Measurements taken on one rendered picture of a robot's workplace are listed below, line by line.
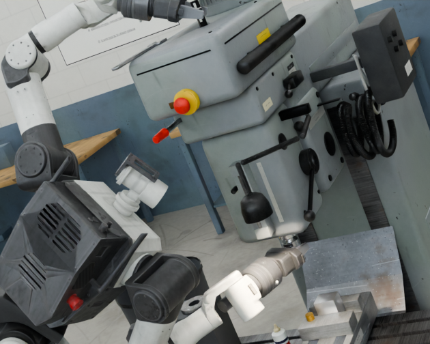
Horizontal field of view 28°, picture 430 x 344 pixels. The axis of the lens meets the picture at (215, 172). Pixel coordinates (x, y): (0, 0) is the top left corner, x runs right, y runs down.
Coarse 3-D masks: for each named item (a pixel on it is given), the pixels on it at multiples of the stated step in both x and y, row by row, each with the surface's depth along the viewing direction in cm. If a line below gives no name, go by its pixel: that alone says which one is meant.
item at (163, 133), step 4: (176, 120) 215; (180, 120) 215; (172, 124) 212; (176, 124) 213; (164, 128) 208; (168, 128) 210; (172, 128) 211; (160, 132) 206; (164, 132) 207; (168, 132) 208; (156, 136) 204; (160, 136) 205; (164, 136) 207; (156, 140) 204; (160, 140) 205
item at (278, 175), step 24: (288, 120) 225; (216, 144) 219; (240, 144) 216; (264, 144) 214; (216, 168) 222; (264, 168) 216; (288, 168) 218; (264, 192) 219; (288, 192) 217; (240, 216) 225; (288, 216) 219
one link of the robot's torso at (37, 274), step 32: (64, 160) 199; (64, 192) 192; (96, 192) 204; (32, 224) 191; (64, 224) 211; (96, 224) 189; (128, 224) 200; (0, 256) 198; (32, 256) 192; (64, 256) 187; (96, 256) 188; (128, 256) 190; (32, 288) 194; (64, 288) 188; (96, 288) 193; (32, 320) 195; (64, 320) 199
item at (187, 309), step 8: (200, 296) 256; (216, 296) 255; (184, 304) 255; (192, 304) 255; (200, 304) 251; (216, 304) 253; (184, 312) 251; (192, 312) 250; (216, 312) 252; (176, 320) 251; (224, 320) 255; (216, 328) 249; (224, 328) 253; (232, 328) 258; (208, 336) 249; (216, 336) 248; (224, 336) 252; (232, 336) 257
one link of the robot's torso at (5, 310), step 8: (0, 288) 208; (0, 296) 204; (8, 296) 205; (0, 304) 204; (8, 304) 204; (16, 304) 204; (0, 312) 204; (8, 312) 204; (16, 312) 204; (0, 320) 205; (8, 320) 205; (16, 320) 205; (24, 320) 205; (40, 328) 205; (48, 328) 205; (56, 328) 207; (64, 328) 209; (48, 336) 206; (56, 336) 206
